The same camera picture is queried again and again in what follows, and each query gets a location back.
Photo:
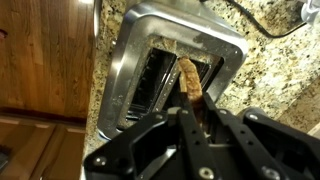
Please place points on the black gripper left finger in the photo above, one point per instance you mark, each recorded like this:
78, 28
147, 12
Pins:
196, 143

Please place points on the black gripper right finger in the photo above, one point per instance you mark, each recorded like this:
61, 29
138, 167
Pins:
240, 143

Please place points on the round toasted bread slice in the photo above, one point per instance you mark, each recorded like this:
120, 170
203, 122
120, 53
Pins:
190, 80

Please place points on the stainless steel two-slot toaster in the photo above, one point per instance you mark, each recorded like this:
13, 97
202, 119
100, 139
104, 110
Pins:
126, 66

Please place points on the clear drinking glass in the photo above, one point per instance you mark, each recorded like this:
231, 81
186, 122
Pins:
311, 10

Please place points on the wooden lower cabinet drawers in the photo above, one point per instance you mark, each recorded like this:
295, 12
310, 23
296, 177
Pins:
36, 150

